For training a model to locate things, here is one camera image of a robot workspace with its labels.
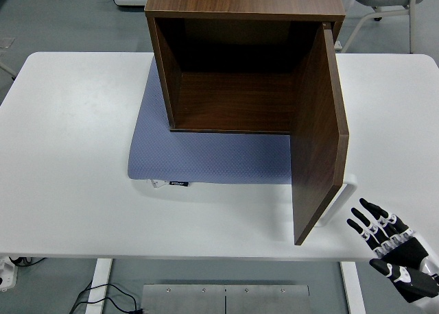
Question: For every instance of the black mat label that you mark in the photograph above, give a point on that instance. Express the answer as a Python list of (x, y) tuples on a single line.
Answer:
[(179, 183)]

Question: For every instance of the blue-grey mat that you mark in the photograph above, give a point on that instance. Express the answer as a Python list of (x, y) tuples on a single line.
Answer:
[(205, 156)]

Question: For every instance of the clear acrylic plate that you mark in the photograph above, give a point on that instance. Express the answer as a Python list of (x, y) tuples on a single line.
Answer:
[(6, 42)]

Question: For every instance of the grey metal plate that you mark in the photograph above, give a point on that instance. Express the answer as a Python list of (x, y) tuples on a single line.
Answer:
[(185, 300)]

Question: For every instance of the white table leg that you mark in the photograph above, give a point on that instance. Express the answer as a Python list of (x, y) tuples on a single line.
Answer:
[(100, 286), (353, 290)]

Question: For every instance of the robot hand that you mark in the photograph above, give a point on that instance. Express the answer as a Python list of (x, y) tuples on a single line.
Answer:
[(411, 252)]

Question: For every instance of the small white mat tag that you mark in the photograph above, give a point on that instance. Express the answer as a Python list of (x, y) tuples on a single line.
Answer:
[(156, 183)]

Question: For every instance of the brown wooden cabinet door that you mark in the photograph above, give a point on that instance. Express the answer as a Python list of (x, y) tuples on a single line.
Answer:
[(317, 139)]

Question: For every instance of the white power strip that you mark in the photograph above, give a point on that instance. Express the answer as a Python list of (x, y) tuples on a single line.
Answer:
[(7, 273)]

